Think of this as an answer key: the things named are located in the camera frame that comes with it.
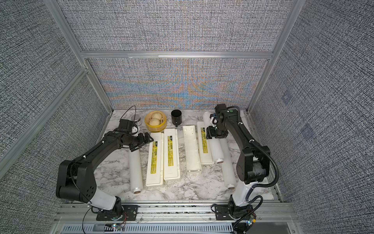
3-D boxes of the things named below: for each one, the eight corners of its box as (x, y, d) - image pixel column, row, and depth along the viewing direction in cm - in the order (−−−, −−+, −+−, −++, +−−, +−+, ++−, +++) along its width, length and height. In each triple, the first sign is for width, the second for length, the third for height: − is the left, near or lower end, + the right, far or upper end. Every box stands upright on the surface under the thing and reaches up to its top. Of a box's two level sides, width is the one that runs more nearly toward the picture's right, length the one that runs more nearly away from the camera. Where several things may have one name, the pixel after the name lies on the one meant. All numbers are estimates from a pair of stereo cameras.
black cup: (171, 128, 111) (170, 120, 104) (172, 117, 118) (171, 109, 111) (181, 128, 111) (181, 120, 104) (181, 117, 118) (181, 109, 111)
